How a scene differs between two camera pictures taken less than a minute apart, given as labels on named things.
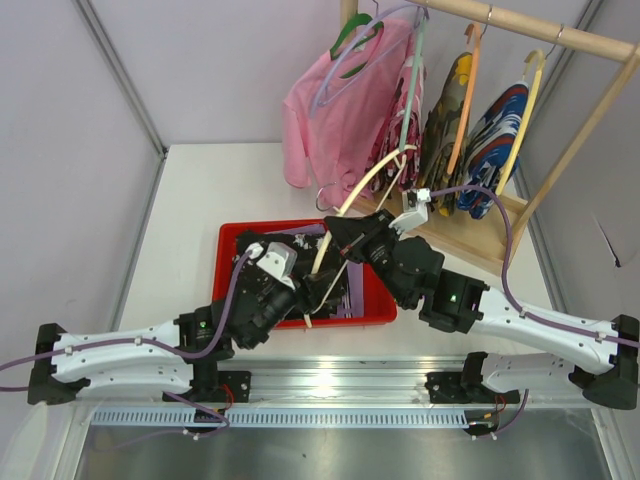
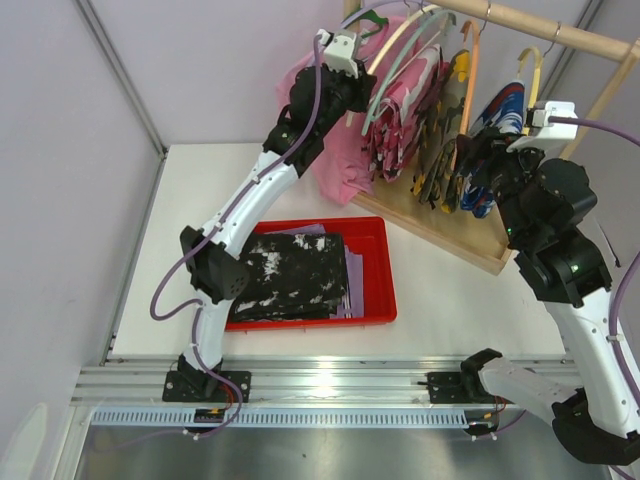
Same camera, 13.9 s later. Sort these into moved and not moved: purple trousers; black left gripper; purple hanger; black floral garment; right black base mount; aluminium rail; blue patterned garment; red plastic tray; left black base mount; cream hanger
Moved: black left gripper; purple hanger; cream hanger
Not moved: red plastic tray; purple trousers; black floral garment; right black base mount; aluminium rail; left black base mount; blue patterned garment
